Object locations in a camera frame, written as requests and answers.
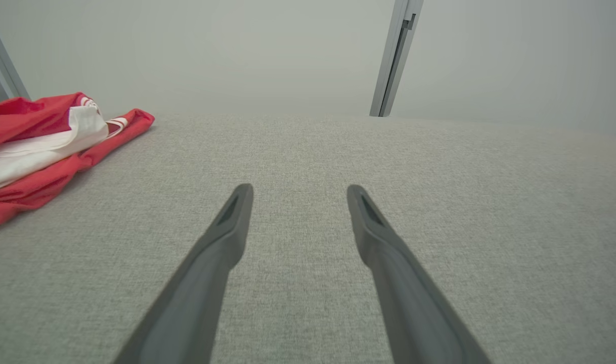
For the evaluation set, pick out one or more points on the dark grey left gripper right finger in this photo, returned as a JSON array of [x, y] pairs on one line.
[[399, 283]]

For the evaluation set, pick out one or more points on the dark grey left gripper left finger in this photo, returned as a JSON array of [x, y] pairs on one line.
[[207, 273]]

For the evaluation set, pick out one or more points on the red white basketball jersey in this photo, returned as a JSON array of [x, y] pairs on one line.
[[30, 151]]

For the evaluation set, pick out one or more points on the grey vertical partition post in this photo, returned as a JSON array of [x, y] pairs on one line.
[[396, 50]]

